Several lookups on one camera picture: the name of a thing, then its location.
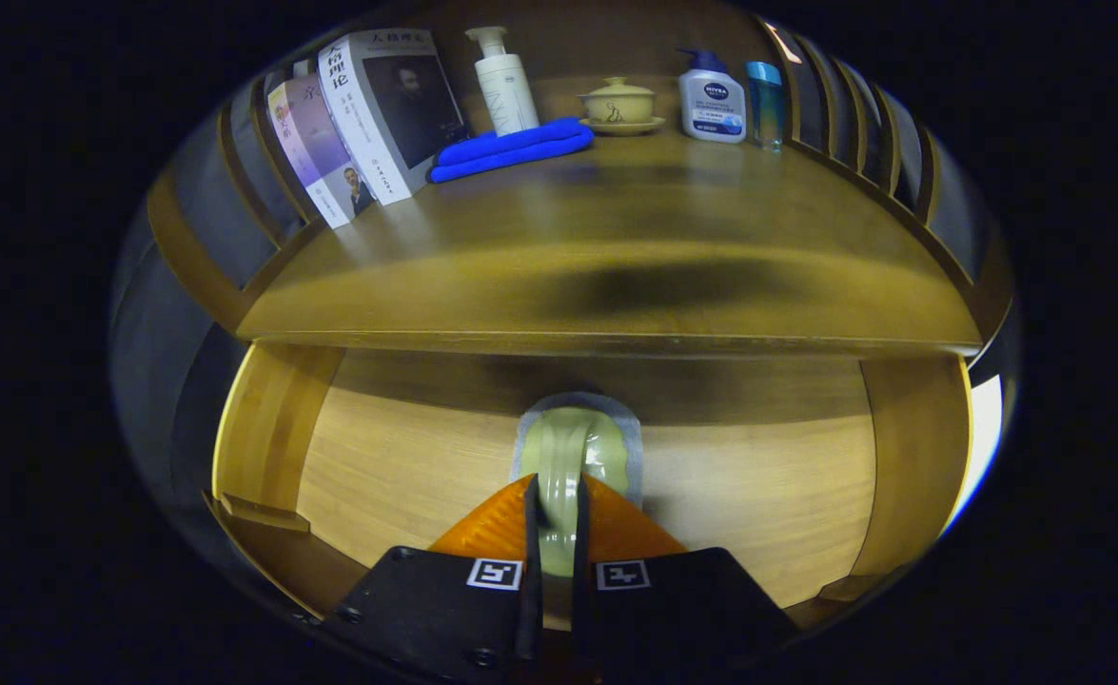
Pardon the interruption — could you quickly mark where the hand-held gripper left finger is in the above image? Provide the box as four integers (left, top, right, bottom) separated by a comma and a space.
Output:
321, 473, 543, 685

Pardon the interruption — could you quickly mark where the white lotion bottle blue cap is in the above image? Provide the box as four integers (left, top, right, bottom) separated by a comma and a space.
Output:
677, 48, 748, 144

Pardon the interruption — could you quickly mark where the wooden drawer with black knob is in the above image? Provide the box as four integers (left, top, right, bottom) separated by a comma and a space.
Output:
211, 341, 973, 619

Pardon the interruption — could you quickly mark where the brown wooden cabinet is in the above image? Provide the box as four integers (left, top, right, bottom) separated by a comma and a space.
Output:
109, 0, 1021, 382

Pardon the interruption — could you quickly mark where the wooden countertop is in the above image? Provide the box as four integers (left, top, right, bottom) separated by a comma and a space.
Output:
235, 128, 983, 358

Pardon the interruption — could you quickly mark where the white pump bottle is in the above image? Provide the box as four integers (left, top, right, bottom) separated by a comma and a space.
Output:
465, 26, 540, 136

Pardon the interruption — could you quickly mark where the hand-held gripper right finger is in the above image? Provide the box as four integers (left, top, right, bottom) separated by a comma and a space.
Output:
573, 473, 800, 685

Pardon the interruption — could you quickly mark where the folded blue cloth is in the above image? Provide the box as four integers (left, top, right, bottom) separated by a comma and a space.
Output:
428, 117, 595, 184

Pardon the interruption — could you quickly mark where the teal slim bottle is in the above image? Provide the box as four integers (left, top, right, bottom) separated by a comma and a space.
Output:
746, 61, 785, 151

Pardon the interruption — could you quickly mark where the thick white book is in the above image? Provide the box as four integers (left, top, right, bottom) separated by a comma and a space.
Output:
318, 29, 469, 206

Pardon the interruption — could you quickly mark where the thin pink book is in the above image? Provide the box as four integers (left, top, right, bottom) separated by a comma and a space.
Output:
267, 74, 379, 229

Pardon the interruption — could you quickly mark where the yellow lidded teacup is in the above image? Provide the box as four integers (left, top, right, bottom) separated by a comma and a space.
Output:
579, 76, 666, 136

